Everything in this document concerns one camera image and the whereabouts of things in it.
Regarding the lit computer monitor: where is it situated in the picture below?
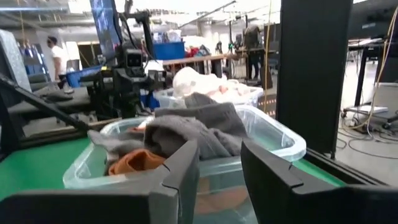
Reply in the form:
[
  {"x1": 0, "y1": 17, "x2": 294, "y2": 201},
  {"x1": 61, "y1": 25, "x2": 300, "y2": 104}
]
[{"x1": 89, "y1": 0, "x2": 124, "y2": 68}]

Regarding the plain grey towel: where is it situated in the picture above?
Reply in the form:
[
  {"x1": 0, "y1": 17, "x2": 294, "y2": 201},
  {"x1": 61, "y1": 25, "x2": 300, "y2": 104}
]
[{"x1": 88, "y1": 129, "x2": 146, "y2": 166}]

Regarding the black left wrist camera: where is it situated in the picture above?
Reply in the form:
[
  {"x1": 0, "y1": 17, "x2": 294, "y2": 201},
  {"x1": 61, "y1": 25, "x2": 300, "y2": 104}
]
[{"x1": 124, "y1": 48, "x2": 144, "y2": 69}]

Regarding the wooden workbench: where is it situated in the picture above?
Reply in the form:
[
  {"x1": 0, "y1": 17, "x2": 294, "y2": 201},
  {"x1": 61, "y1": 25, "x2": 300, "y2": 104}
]
[{"x1": 161, "y1": 52, "x2": 246, "y2": 78}]

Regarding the blue storage tub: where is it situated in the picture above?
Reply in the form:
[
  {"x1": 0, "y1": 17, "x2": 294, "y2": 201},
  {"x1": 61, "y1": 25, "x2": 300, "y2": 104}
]
[
  {"x1": 65, "y1": 64, "x2": 103, "y2": 88},
  {"x1": 152, "y1": 41, "x2": 187, "y2": 60}
]

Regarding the person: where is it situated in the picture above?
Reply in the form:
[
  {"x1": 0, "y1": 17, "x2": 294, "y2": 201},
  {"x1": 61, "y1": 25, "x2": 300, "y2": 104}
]
[
  {"x1": 46, "y1": 36, "x2": 68, "y2": 91},
  {"x1": 244, "y1": 24, "x2": 262, "y2": 80}
]

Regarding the grey foam board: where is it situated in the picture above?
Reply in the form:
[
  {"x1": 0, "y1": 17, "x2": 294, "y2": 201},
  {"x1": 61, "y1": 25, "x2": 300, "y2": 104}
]
[{"x1": 0, "y1": 29, "x2": 32, "y2": 93}]

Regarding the grey desk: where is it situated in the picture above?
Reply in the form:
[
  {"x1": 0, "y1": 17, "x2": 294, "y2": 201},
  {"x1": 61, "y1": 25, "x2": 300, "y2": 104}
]
[{"x1": 9, "y1": 86, "x2": 94, "y2": 113}]

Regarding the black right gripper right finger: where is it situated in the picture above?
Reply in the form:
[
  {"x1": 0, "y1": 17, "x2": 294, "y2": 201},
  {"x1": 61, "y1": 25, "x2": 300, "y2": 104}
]
[{"x1": 241, "y1": 139, "x2": 304, "y2": 224}]

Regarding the black desk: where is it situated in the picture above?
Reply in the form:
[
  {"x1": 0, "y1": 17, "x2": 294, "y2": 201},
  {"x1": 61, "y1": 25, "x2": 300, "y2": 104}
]
[{"x1": 348, "y1": 0, "x2": 398, "y2": 106}]

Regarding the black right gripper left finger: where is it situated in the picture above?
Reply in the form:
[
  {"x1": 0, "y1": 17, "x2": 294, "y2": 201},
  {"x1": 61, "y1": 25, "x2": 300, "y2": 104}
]
[{"x1": 149, "y1": 139, "x2": 200, "y2": 224}]

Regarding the yellow hanging cable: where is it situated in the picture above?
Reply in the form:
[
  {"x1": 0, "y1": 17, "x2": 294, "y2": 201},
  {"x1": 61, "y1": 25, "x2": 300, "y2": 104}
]
[{"x1": 262, "y1": 0, "x2": 273, "y2": 113}]

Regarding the grey towel with white label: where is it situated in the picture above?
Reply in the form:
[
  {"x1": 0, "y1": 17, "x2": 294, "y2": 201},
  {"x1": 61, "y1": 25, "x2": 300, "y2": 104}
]
[{"x1": 144, "y1": 92, "x2": 249, "y2": 159}]

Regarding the orange towel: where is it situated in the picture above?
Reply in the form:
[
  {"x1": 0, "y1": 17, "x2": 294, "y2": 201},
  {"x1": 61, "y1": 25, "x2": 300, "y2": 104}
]
[
  {"x1": 195, "y1": 179, "x2": 249, "y2": 215},
  {"x1": 108, "y1": 148, "x2": 166, "y2": 175}
]

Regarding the clear plastic bin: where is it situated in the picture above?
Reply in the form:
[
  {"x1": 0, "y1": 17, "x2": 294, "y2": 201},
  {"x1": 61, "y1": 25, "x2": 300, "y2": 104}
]
[
  {"x1": 62, "y1": 104, "x2": 307, "y2": 224},
  {"x1": 154, "y1": 85, "x2": 265, "y2": 108}
]

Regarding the black panel screen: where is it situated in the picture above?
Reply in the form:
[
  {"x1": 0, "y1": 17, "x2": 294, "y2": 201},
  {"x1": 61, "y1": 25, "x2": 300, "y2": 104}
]
[{"x1": 276, "y1": 0, "x2": 354, "y2": 156}]

